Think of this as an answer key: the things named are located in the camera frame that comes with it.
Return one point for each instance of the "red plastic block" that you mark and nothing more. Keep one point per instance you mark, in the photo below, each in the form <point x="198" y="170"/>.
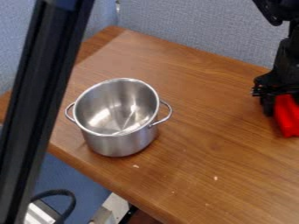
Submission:
<point x="287" y="115"/>

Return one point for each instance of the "white table leg bracket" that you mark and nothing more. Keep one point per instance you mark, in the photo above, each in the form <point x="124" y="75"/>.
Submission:
<point x="112" y="211"/>

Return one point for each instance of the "white device with black pad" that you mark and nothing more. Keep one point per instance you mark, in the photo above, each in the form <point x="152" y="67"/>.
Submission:
<point x="40" y="213"/>

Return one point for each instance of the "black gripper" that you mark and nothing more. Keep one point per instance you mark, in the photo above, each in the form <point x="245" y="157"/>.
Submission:
<point x="282" y="80"/>

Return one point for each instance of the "stainless steel pot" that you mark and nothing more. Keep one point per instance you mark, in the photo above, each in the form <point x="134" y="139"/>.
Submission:
<point x="115" y="113"/>

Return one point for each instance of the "black foreground arm link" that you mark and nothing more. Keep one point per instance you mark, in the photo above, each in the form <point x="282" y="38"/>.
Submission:
<point x="50" y="52"/>

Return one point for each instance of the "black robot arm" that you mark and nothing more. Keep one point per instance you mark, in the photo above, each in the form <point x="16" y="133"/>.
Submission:
<point x="277" y="12"/>

